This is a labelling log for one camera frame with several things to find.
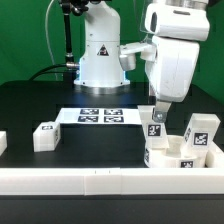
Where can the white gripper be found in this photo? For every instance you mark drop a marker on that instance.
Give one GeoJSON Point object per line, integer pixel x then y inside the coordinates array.
{"type": "Point", "coordinates": [169, 66]}

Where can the white round stool seat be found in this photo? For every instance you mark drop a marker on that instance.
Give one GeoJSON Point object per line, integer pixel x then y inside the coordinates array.
{"type": "Point", "coordinates": [172, 158]}

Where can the white marker sheet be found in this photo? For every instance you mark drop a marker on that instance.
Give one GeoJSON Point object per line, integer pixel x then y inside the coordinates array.
{"type": "Point", "coordinates": [99, 116]}

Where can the white U-shaped obstacle wall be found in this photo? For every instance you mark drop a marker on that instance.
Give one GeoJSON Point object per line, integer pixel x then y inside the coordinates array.
{"type": "Point", "coordinates": [116, 181]}

